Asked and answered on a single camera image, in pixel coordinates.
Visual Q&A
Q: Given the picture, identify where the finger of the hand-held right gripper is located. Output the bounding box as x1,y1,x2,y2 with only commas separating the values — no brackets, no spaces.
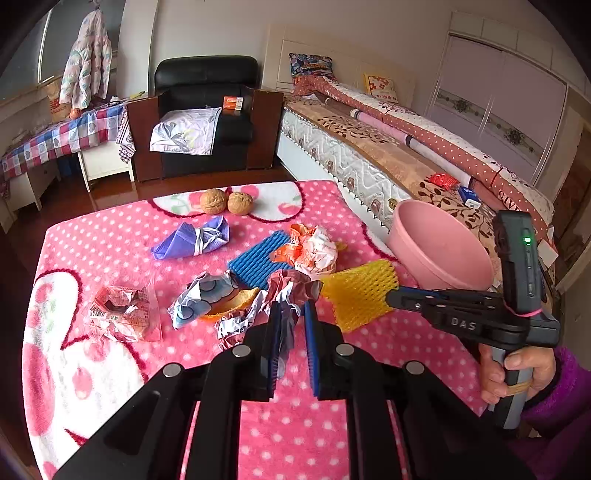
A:
386,286,497,319

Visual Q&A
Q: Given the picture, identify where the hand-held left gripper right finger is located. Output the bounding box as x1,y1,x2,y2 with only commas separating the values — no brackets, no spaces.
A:
302,302,536,480

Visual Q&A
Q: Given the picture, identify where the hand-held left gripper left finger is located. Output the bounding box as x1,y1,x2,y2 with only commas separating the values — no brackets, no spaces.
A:
53,302,296,480

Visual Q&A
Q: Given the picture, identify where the pink plastic basin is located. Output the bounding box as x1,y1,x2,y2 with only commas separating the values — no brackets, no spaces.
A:
387,199,495,291

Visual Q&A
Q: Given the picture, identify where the yellow foam fruit net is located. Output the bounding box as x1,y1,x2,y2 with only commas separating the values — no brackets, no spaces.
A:
320,259,400,333

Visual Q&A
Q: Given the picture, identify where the maroon silver wrapper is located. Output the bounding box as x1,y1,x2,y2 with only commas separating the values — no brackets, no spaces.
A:
215,270,324,365

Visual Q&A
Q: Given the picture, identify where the orange peel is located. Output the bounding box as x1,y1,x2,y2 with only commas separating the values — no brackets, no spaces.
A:
199,287,262,321

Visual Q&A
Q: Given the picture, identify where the blue white wrapper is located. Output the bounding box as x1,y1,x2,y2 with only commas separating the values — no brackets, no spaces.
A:
167,271,241,329

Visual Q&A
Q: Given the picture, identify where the orange white wrapper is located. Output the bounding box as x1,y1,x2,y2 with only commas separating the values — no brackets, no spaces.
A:
271,224,347,281

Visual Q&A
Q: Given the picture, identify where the clear red-print wrapper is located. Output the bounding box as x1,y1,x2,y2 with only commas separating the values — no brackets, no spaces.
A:
83,284,162,342

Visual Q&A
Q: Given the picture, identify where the person's right forearm purple sleeve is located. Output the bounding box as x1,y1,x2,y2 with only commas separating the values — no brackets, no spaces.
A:
503,346,591,480

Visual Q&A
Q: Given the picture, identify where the person's right hand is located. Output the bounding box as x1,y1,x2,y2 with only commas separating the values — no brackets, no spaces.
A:
478,344,557,407

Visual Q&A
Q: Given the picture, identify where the blue foam fruit net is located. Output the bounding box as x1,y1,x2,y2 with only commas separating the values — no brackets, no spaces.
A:
228,230,296,291

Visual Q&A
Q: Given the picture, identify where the purple crumpled wrapper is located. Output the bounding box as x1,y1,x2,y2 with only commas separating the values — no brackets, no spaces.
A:
150,215,230,260

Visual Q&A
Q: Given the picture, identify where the walnut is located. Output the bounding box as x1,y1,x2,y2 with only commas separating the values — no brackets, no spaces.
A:
227,191,254,216
200,188,227,215

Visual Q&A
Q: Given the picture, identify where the red dotted quilt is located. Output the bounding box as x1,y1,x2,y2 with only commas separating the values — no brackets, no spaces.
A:
293,76,555,227

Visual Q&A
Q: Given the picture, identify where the bed with patterned bedding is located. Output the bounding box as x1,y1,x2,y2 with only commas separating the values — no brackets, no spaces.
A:
284,95,509,278

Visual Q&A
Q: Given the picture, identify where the rolled pink mat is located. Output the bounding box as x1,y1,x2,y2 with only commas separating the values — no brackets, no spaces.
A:
321,96,474,188

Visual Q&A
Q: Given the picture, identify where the white wardrobe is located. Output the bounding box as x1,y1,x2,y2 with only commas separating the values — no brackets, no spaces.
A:
422,11,583,185

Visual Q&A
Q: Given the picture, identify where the white quilted mattress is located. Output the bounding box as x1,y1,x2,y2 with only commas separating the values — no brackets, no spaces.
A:
277,108,402,241

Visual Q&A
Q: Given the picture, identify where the yellow floral pillow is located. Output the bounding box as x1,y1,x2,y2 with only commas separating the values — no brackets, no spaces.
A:
363,73,399,103

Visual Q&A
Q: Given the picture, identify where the white floral cushion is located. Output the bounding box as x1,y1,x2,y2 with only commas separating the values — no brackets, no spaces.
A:
149,107,222,156

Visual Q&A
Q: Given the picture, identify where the white bedside cabinet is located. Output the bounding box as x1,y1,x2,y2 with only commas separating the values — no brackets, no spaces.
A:
78,137,136,193

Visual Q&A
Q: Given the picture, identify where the patterned hanging cloth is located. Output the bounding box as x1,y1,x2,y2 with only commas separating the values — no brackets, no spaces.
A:
115,106,136,162

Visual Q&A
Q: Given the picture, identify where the colourful cartoon pillow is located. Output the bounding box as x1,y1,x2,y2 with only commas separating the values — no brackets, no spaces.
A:
289,52,334,79

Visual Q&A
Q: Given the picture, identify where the cream bed headboard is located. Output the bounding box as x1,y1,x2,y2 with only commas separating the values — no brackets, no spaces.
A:
262,25,416,114

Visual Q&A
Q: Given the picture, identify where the black leather armchair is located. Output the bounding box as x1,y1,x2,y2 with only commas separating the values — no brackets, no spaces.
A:
154,55,259,178

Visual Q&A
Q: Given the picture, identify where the white desk drawer unit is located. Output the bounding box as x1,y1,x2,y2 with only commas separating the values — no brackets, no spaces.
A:
8,159,62,212

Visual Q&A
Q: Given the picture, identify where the checkered cloth side table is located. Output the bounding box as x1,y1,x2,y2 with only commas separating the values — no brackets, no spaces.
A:
0,102,130,183

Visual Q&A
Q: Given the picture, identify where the beige bag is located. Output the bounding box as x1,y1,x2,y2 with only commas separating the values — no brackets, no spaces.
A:
46,76,77,123

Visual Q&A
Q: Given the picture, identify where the hanging patterned padded jacket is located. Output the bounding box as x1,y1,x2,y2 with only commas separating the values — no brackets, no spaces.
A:
59,7,113,110

